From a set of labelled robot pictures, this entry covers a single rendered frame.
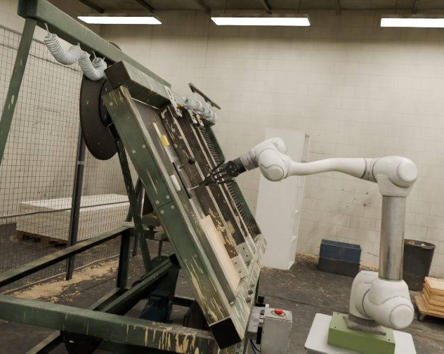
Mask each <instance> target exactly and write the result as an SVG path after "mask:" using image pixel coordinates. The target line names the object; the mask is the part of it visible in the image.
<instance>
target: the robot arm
mask: <svg viewBox="0 0 444 354"><path fill-rule="evenodd" d="M286 152H287V146H286V145H285V142H284V141H283V139H281V138H280V137H278V138H271V139H268V140H266V141H263V142H262V143H259V144H258V145H256V146H255V147H254V148H253V149H251V150H249V151H247V152H245V153H243V154H241V157H238V158H236V159H234V160H230V161H228V160H227V159H226V158H223V160H222V162H221V163H220V164H218V165H217V166H216V167H215V168H213V169H212V170H211V171H210V176H207V177H206V178H205V181H202V182H201V183H198V184H199V186H202V185H204V184H207V185H210V184H212V183H215V184H216V185H220V184H224V183H229V182H233V183H235V182H236V178H237V177H238V175H240V174H241V173H244V172H245V171H247V170H248V171H250V170H252V169H255V168H258V167H259V168H260V170H261V173H262V174H263V176H264V177H265V178H266V179H267V180H269V181H272V182H278V181H281V180H282V179H286V178H287V177H289V176H306V175H311V174H315V173H322V172H326V171H339V172H342V173H346V174H348V175H350V176H354V177H356V178H360V179H363V180H366V181H371V182H374V183H378V186H379V192H380V194H381V195H382V208H381V234H380V248H379V272H378V273H376V272H372V271H366V270H362V271H361V272H360V273H358V274H357V275H356V277H355V279H354V281H353V285H352V288H351V297H350V303H349V313H348V315H343V319H344V320H345V322H346V324H347V329H351V330H358V331H362V332H369V333H373V334H380V335H383V336H386V332H385V331H384V330H383V328H382V327H381V326H383V327H386V328H389V329H404V328H406V327H408V326H409V325H410V324H411V323H412V321H413V318H414V308H413V305H412V303H411V300H410V295H409V291H408V286H407V284H406V283H405V282H404V280H402V276H403V250H404V237H405V211H406V198H407V197H408V196H409V194H410V192H411V189H412V186H413V185H414V183H415V182H416V180H417V178H418V175H419V170H418V168H417V165H416V164H415V163H414V162H413V161H412V160H410V159H408V158H406V157H401V156H388V157H381V158H373V159H368V158H329V159H321V160H318V161H315V162H309V163H304V164H303V163H297V162H294V161H292V160H291V158H290V157H289V156H287V155H285V153H286ZM225 163H227V164H226V167H225V168H224V169H222V170H220V171H218V172H216V173H214V172H215V170H217V169H218V168H219V167H220V166H222V165H223V164H225ZM224 171H226V172H227V173H226V174H224V175H222V176H220V177H218V178H216V179H213V178H212V177H214V176H216V175H218V174H220V173H223V172H224ZM226 176H233V177H234V178H232V179H231V180H227V181H221V182H217V181H218V180H220V179H222V178H225V177H226Z"/></svg>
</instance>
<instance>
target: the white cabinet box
mask: <svg viewBox="0 0 444 354"><path fill-rule="evenodd" d="M278 137H280V138H281V139H283V141H284V142H285V145H286V146H287V152H286V153H285V155H287V156H289V157H290V158H291V160H292V161H294V162H297V163H303V164H304V163H307V159H308V149H309V143H310V137H311V135H309V134H308V133H306V132H304V131H289V130H281V129H266V136H265V141H266V140H268V139H271V138H278ZM304 182H305V176H289V177H287V178H286V179H282V180H281V181H278V182H272V181H269V180H267V179H266V178H265V177H264V176H263V174H262V173H261V177H260V183H259V194H258V201H257V207H256V218H255V219H256V222H257V223H258V225H259V227H260V229H261V232H262V233H263V235H264V238H265V240H266V242H267V245H266V250H265V254H264V257H263V262H262V266H268V267H272V268H278V269H282V270H289V268H290V267H291V266H292V264H293V263H294V260H295V254H296V243H297V237H298V231H299V221H300V215H301V204H302V198H303V188H304Z"/></svg>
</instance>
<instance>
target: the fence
mask: <svg viewBox="0 0 444 354"><path fill-rule="evenodd" d="M155 125H156V123H151V124H148V125H147V126H146V128H147V130H148V132H149V134H150V136H151V138H152V141H153V143H154V144H155V147H156V148H157V151H158V153H159V155H160V157H161V159H162V161H163V163H164V166H165V168H166V170H167V172H168V174H169V176H172V175H175V177H176V180H177V181H178V184H179V186H180V190H179V191H177V193H178V196H179V197H180V199H181V201H182V204H183V206H184V208H185V210H186V212H187V214H189V213H190V212H193V213H194V215H195V218H196V220H197V222H198V224H199V225H196V226H195V227H194V229H195V232H196V233H197V236H198V237H199V239H200V242H201V244H202V246H203V248H204V250H205V252H206V255H207V257H208V259H209V261H210V263H211V266H212V268H213V269H214V272H215V273H216V276H217V278H218V280H219V282H220V284H221V286H222V288H223V291H224V293H225V295H226V297H227V299H228V301H231V300H233V299H236V296H237V294H236V292H235V290H234V288H233V286H232V284H231V281H230V279H229V277H228V275H227V273H226V270H225V268H224V267H223V264H222V262H221V260H220V258H219V256H218V254H217V252H216V250H215V248H214V246H213V243H212V241H211V239H210V237H209V235H208V233H207V230H206V228H205V226H204V224H203V222H202V220H201V218H200V215H199V214H198V212H197V210H196V208H195V205H194V203H193V201H192V199H189V198H188V196H187V194H186V192H185V189H184V187H183V185H182V183H181V181H180V179H179V177H178V174H177V173H176V170H175V168H174V166H173V164H172V162H174V161H173V159H172V157H171V155H170V152H169V150H168V148H167V146H164V144H163V142H162V139H161V138H160V137H161V136H162V135H161V133H160V132H159V133H158V132H157V129H156V127H155ZM156 126H157V125H156Z"/></svg>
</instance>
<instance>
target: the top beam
mask: <svg viewBox="0 0 444 354"><path fill-rule="evenodd" d="M104 73H105V75H106V77H107V80H108V81H109V83H110V85H111V87H112V90H115V89H118V88H119V87H120V86H122V85H125V86H128V87H127V89H128V91H129V93H130V95H131V97H132V98H134V99H136V100H139V101H141V102H143V103H146V104H148V105H151V106H153V107H156V108H158V109H160V110H161V109H162V108H164V107H166V106H168V105H170V104H171V101H170V99H169V97H168V95H167V93H166V91H165V89H164V85H162V84H160V83H159V82H158V81H155V80H154V79H152V78H151V77H149V76H148V75H146V74H144V73H143V72H141V71H140V70H138V69H136V68H135V67H133V66H131V65H130V64H128V63H126V62H125V61H123V60H120V61H119V62H117V63H115V64H114V65H111V66H110V67H108V68H106V69H104ZM170 91H171V94H172V96H173V97H174V99H176V104H177V106H179V105H183V99H182V97H181V96H180V95H178V94H177V93H175V92H173V91H172V90H170ZM179 110H180V111H181V112H182V115H184V114H186V113H188V110H187V109H185V108H184V107H183V106H182V107H181V108H179ZM201 121H202V122H203V125H204V126H202V127H204V128H207V127H208V126H213V125H215V124H216V123H215V122H210V121H209V120H206V119H205V118H204V119H201Z"/></svg>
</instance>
